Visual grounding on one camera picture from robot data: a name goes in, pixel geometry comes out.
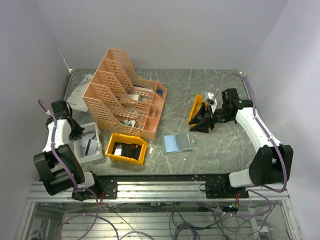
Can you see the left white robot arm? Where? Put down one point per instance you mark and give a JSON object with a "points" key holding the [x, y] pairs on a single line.
{"points": [[57, 165]]}

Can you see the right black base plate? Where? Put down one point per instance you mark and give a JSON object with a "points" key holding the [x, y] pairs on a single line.
{"points": [[222, 191]]}

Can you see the yellow bin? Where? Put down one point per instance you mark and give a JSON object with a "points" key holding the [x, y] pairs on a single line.
{"points": [[126, 148], [196, 106]]}

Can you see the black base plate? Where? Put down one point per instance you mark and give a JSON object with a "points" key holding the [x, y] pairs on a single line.
{"points": [[103, 187], [222, 191]]}

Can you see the silver clip in organizer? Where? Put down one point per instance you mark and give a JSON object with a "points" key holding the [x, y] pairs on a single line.
{"points": [[129, 123]]}

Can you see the black credit card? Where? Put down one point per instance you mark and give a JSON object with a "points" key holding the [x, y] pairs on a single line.
{"points": [[183, 141]]}

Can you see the white paper sheet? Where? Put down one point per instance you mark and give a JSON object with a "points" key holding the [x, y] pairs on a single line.
{"points": [[75, 100]]}

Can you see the aluminium rail frame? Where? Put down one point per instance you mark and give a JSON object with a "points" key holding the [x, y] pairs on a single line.
{"points": [[159, 208]]}

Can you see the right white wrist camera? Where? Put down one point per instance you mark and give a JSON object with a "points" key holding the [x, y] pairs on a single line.
{"points": [[211, 101]]}

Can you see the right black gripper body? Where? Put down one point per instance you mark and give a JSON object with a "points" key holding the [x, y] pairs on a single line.
{"points": [[220, 115]]}

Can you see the blue cylinder in organizer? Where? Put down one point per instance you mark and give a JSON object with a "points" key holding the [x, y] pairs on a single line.
{"points": [[160, 92]]}

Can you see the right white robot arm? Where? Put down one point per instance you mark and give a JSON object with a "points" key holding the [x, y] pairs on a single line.
{"points": [[272, 161]]}

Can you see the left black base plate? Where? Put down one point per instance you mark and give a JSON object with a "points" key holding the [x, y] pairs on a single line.
{"points": [[103, 187]]}

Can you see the white bin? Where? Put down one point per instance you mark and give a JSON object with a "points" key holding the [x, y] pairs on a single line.
{"points": [[89, 147]]}

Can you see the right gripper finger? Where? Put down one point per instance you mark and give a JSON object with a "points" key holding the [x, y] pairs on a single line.
{"points": [[200, 124], [199, 115]]}

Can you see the pink file organizer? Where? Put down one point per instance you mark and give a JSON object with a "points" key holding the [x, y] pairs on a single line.
{"points": [[116, 93]]}

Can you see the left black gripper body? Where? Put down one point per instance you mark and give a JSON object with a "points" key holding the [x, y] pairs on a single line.
{"points": [[76, 131]]}

